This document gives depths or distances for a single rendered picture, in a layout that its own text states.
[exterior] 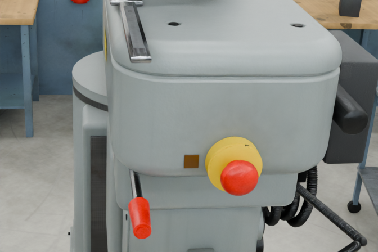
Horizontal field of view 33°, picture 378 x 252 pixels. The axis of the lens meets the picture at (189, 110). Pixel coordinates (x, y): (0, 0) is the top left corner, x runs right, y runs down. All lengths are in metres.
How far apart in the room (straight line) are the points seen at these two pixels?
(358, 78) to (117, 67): 0.61
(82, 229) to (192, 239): 0.59
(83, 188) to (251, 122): 0.76
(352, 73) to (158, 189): 0.50
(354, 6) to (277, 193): 4.08
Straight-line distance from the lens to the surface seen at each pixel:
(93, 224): 1.44
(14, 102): 4.74
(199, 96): 0.67
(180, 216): 0.90
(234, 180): 0.67
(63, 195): 4.02
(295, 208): 1.29
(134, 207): 0.71
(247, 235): 0.95
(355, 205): 4.06
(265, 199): 0.87
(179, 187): 0.83
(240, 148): 0.69
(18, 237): 3.68
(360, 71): 1.20
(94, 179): 1.38
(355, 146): 1.27
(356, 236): 0.94
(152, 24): 0.72
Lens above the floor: 2.09
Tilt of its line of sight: 24 degrees down
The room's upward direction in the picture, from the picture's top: 4 degrees clockwise
